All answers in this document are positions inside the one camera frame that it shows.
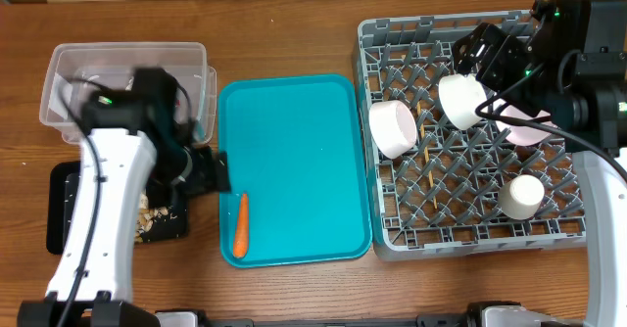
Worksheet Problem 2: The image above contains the rice and peanuts pile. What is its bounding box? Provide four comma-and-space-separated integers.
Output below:
134, 192, 176, 244

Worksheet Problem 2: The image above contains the pink bowl with food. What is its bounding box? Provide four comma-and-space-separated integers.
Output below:
368, 100, 417, 159

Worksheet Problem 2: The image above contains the teal plastic tray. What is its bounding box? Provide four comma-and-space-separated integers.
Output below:
217, 73, 372, 268

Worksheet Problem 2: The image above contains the pale green cup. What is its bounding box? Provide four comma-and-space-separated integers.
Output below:
498, 174, 545, 220

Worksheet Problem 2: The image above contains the clear plastic bin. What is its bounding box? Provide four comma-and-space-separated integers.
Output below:
39, 42, 217, 146

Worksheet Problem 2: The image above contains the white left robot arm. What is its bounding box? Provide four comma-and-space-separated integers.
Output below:
17, 67, 231, 327

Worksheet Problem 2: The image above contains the large white plate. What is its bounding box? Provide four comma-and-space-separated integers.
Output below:
496, 106, 551, 146

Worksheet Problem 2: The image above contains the grey dishwasher rack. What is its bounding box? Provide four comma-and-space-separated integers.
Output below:
355, 11, 586, 261

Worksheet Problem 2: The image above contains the black tray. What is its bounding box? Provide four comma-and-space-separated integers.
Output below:
46, 161, 188, 255

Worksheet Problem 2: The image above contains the orange carrot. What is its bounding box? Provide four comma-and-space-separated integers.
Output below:
232, 193, 250, 258

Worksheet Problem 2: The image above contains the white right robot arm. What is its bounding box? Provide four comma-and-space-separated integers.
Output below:
452, 0, 626, 326

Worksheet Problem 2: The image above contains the white bowl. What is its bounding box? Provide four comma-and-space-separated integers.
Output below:
438, 74, 487, 130

